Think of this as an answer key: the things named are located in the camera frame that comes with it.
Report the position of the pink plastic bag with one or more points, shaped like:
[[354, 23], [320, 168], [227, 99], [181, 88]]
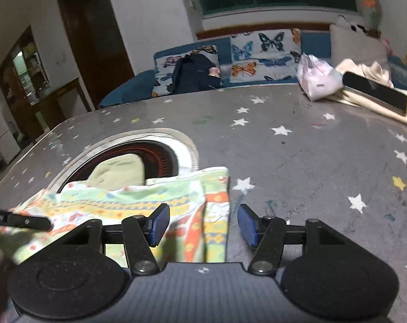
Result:
[[319, 80]]

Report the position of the large butterfly print cushion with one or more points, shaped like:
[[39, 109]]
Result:
[[257, 57]]

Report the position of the round black induction cooker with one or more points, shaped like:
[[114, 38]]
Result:
[[156, 154]]

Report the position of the dark wooden side table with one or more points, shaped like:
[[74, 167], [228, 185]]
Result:
[[55, 107]]

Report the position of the black smartphone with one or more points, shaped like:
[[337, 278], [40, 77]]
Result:
[[375, 91]]

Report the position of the small butterfly print cushion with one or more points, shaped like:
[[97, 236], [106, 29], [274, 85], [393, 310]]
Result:
[[163, 74]]

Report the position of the dark wooden door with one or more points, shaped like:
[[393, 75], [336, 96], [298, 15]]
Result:
[[92, 40]]

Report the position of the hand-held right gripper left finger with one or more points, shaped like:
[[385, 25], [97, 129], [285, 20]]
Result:
[[159, 223]]

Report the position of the pink plush toy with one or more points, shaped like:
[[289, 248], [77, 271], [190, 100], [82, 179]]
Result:
[[388, 45]]

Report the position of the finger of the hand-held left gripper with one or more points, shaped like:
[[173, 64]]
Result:
[[38, 223]]

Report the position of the colourful pinwheel flowers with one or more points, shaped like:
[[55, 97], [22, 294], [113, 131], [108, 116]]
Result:
[[371, 0]]

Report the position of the black backpack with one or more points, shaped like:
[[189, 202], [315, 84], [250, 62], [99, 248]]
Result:
[[193, 74]]

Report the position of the blue sofa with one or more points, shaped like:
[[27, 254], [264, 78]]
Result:
[[139, 84]]

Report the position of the wooden display cabinet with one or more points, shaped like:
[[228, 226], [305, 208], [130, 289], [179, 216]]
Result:
[[21, 67]]

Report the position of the green patterned child's shirt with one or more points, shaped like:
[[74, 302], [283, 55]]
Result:
[[139, 195]]

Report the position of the cream cloth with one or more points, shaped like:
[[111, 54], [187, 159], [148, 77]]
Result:
[[358, 69]]

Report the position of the white fridge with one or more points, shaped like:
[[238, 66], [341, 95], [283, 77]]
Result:
[[1, 134]]

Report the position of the grey pillow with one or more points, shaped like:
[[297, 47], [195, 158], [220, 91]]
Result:
[[358, 43]]

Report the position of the grey star tablecloth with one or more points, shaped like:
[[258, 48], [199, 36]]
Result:
[[307, 158]]

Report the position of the small pink item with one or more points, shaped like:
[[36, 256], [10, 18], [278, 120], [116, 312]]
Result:
[[214, 73]]

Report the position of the panda plush toy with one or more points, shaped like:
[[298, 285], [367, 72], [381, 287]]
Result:
[[351, 23]]

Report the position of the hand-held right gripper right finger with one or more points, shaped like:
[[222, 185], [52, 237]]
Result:
[[248, 223]]

